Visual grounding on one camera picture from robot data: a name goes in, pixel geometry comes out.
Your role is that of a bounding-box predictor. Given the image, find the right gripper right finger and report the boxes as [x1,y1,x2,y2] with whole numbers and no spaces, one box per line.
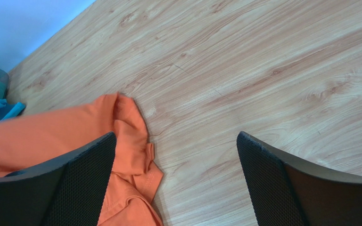
[237,131,362,226]

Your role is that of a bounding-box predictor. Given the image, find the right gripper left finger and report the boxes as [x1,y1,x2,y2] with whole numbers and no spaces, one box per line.
[0,132,116,226]

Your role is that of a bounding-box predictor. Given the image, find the orange t shirt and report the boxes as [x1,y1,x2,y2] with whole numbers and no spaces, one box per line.
[0,93,163,226]

